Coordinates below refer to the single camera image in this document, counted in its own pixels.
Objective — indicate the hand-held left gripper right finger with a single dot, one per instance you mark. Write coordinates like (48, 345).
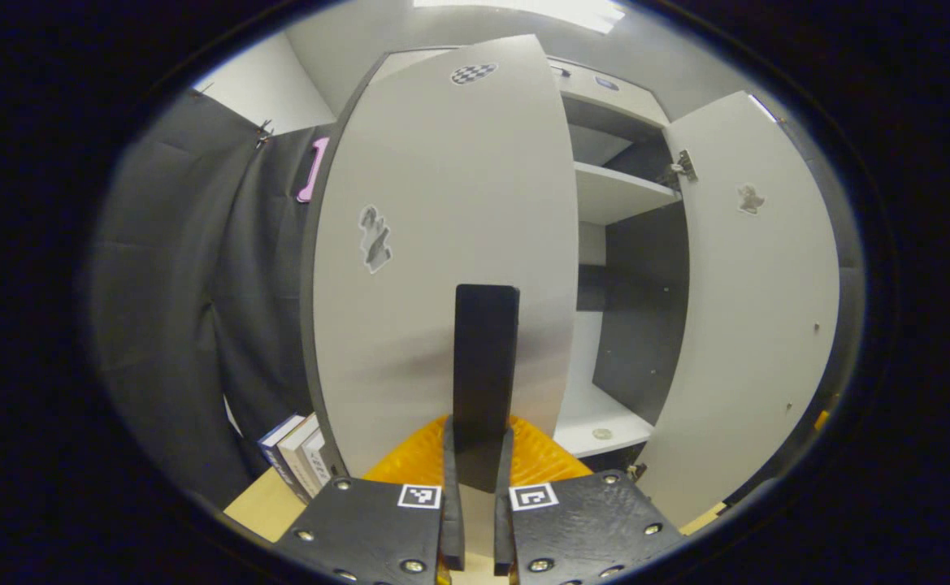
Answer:
(588, 528)

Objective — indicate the grey cabinet drawer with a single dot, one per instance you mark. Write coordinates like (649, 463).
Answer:
(605, 93)

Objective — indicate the blue book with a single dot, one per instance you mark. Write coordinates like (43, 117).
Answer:
(275, 447)

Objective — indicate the large ceiling light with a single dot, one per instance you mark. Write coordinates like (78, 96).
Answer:
(540, 10)

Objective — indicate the grey cabinet door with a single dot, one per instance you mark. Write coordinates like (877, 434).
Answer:
(751, 325)
(442, 179)

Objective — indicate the beige book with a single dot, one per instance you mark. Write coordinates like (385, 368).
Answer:
(296, 455)

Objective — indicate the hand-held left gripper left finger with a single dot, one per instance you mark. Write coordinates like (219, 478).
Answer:
(369, 528)

